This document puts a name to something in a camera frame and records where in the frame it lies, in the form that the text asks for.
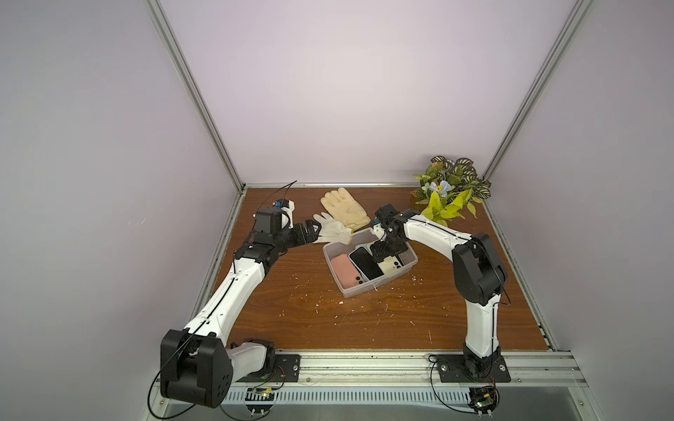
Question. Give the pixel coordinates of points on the pink case phone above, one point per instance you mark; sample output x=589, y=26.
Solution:
x=347, y=274

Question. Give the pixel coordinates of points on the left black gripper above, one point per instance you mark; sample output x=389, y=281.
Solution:
x=309, y=237

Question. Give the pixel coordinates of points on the yellow rubber glove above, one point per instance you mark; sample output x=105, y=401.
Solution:
x=345, y=209

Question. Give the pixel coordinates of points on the black screen lilac phone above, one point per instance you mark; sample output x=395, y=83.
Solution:
x=365, y=263

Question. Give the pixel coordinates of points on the circuit board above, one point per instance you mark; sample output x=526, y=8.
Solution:
x=484, y=400
x=259, y=401

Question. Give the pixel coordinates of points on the clear plastic storage box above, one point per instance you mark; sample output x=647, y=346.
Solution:
x=364, y=239

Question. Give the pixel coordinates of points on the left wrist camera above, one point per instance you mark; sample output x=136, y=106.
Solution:
x=269, y=220

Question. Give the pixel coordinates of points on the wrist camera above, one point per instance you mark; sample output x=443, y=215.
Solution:
x=269, y=220
x=385, y=214

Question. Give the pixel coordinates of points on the cream magsafe case phone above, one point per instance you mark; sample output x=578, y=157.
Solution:
x=390, y=264

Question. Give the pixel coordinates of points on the aluminium front rail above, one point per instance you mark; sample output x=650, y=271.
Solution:
x=373, y=368

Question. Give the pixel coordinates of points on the white knit glove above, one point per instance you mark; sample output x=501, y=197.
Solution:
x=332, y=230

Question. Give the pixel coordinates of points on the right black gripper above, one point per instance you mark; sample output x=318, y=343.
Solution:
x=387, y=247

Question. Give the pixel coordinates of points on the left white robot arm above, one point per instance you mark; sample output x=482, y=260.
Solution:
x=196, y=366

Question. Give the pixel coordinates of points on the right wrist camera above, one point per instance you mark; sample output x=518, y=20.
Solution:
x=385, y=214

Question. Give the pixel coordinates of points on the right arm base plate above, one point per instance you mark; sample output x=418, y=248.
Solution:
x=462, y=368

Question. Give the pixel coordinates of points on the left circuit board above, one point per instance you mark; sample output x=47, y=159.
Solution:
x=259, y=401

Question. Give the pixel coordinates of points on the right circuit board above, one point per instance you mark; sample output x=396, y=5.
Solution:
x=484, y=400

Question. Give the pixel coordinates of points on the artificial plant in vase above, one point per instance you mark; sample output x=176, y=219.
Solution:
x=448, y=188

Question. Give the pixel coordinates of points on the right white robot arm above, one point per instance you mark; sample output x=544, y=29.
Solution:
x=479, y=275

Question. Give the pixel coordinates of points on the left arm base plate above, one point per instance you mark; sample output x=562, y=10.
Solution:
x=286, y=368

